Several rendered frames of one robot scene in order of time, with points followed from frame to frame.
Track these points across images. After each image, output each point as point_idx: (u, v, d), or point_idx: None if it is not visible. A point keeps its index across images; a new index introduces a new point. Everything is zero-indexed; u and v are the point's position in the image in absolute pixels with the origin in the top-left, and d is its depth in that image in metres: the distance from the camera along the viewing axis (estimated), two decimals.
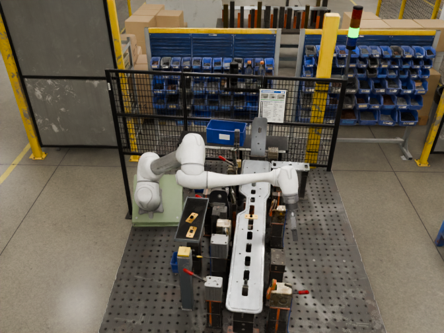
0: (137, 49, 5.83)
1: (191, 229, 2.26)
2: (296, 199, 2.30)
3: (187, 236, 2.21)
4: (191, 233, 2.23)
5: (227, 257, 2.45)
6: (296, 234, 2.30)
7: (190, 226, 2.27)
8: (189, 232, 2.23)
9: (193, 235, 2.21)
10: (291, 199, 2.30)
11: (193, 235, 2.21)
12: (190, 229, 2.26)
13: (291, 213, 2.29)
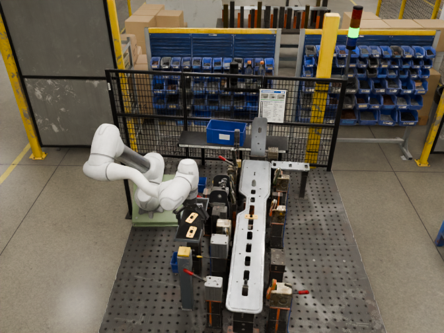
0: (137, 49, 5.83)
1: (191, 229, 2.26)
2: None
3: (187, 236, 2.21)
4: (191, 233, 2.23)
5: (227, 257, 2.45)
6: (203, 221, 2.18)
7: (190, 226, 2.27)
8: (189, 232, 2.23)
9: (193, 235, 2.21)
10: (197, 192, 2.07)
11: (193, 235, 2.21)
12: (190, 229, 2.26)
13: (201, 205, 2.10)
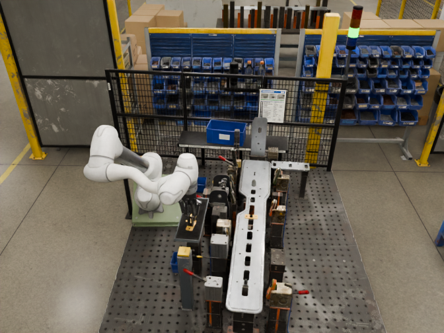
0: (137, 49, 5.83)
1: (191, 222, 2.23)
2: None
3: (187, 228, 2.18)
4: (190, 226, 2.19)
5: (227, 257, 2.45)
6: (193, 219, 2.18)
7: (189, 220, 2.24)
8: (189, 225, 2.20)
9: (192, 228, 2.18)
10: (196, 187, 2.05)
11: (192, 228, 2.18)
12: (189, 222, 2.22)
13: (201, 204, 2.09)
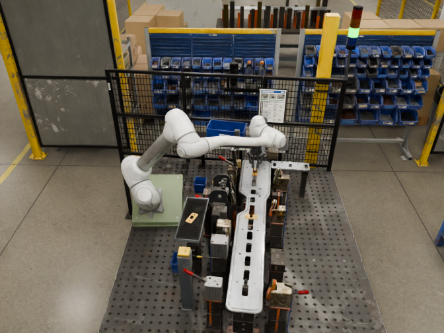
0: (137, 49, 5.83)
1: (254, 170, 2.97)
2: None
3: (253, 174, 2.92)
4: (255, 172, 2.94)
5: (227, 257, 2.45)
6: (257, 166, 2.93)
7: (252, 168, 2.98)
8: (254, 172, 2.94)
9: (257, 174, 2.93)
10: None
11: (257, 174, 2.93)
12: (253, 170, 2.97)
13: (265, 154, 2.84)
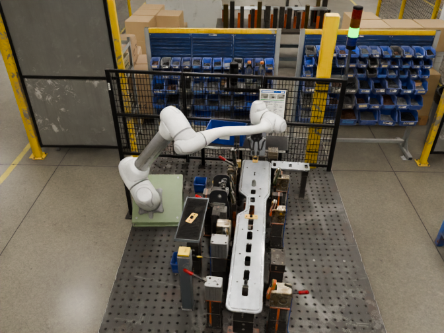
0: (137, 49, 5.83)
1: (254, 157, 2.91)
2: None
3: (254, 161, 2.86)
4: (256, 160, 2.88)
5: (227, 257, 2.45)
6: (258, 153, 2.87)
7: None
8: (254, 158, 2.88)
9: (258, 160, 2.87)
10: None
11: (257, 161, 2.87)
12: None
13: (265, 140, 2.78)
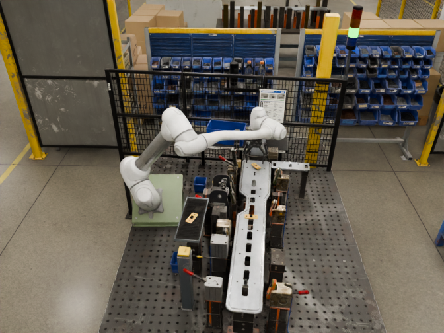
0: (137, 49, 5.83)
1: (257, 167, 3.02)
2: None
3: (252, 164, 3.07)
4: (255, 165, 3.05)
5: (227, 257, 2.45)
6: (263, 158, 2.88)
7: (256, 169, 3.01)
8: (254, 166, 3.05)
9: (256, 163, 3.07)
10: None
11: (256, 163, 3.07)
12: (256, 167, 3.02)
13: (265, 143, 2.80)
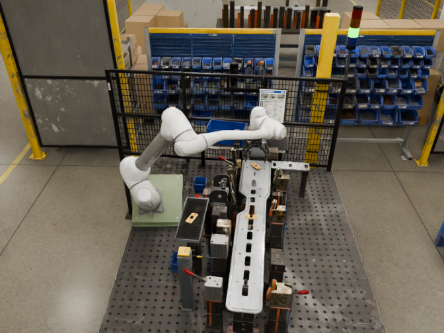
0: (137, 49, 5.83)
1: (257, 167, 3.02)
2: None
3: (252, 164, 3.07)
4: (255, 165, 3.05)
5: (227, 257, 2.45)
6: (265, 156, 2.88)
7: (256, 169, 3.01)
8: (254, 166, 3.05)
9: (256, 163, 3.07)
10: None
11: (256, 163, 3.07)
12: (256, 167, 3.02)
13: (265, 143, 2.79)
